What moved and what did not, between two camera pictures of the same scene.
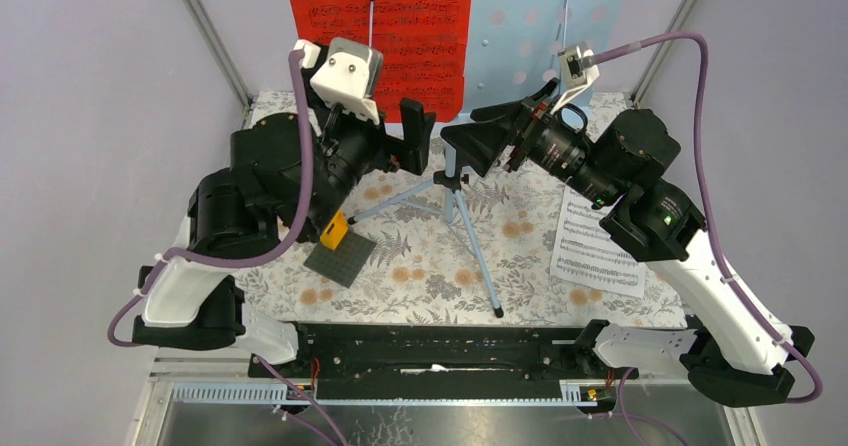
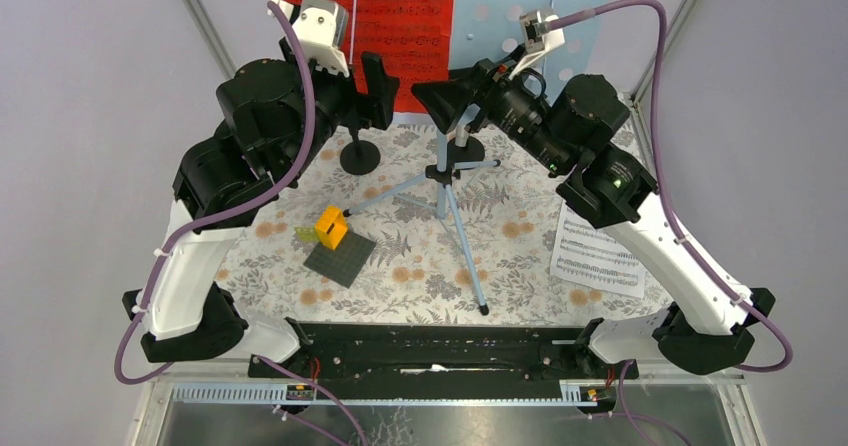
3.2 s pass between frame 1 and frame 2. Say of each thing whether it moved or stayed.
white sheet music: stayed
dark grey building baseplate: stayed
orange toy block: stayed
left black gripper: moved
